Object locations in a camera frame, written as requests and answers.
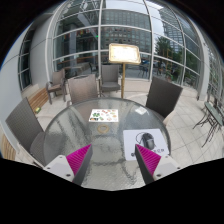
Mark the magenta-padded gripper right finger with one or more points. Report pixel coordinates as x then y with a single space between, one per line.
148 160

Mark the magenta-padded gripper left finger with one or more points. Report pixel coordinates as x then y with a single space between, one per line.
78 160

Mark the black computer mouse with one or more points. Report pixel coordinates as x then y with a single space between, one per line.
148 140

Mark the white printed menu card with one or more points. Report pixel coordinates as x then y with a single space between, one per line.
103 115

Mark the grey wicker chair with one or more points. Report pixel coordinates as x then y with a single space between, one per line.
163 96
23 125
82 89
57 81
110 76

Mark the wooden slatted bench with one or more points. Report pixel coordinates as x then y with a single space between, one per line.
7 150
39 99

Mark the dark metal chair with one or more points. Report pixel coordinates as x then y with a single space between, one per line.
213 116

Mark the gold menu lectern stand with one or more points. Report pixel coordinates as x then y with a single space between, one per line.
124 53

